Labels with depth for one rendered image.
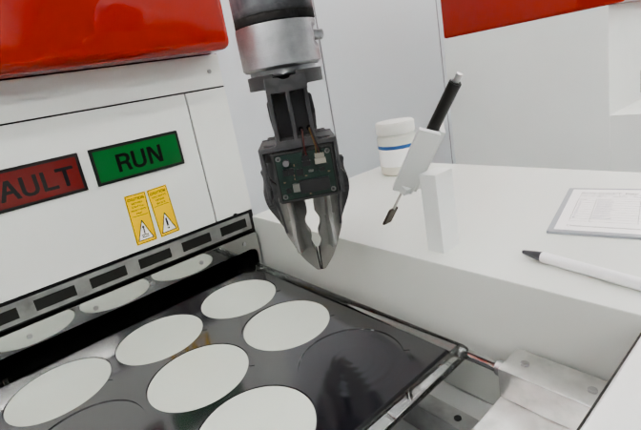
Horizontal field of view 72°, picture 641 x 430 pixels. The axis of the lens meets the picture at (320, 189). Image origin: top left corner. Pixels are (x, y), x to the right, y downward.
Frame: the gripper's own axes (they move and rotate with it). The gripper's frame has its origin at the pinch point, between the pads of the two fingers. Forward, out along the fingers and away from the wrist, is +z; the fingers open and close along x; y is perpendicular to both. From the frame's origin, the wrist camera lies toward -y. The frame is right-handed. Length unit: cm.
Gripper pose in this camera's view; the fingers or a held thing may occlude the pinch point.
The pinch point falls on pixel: (319, 255)
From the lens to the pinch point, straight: 49.8
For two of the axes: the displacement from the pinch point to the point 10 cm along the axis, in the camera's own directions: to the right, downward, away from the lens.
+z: 1.7, 9.5, 2.5
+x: 9.8, -1.8, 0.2
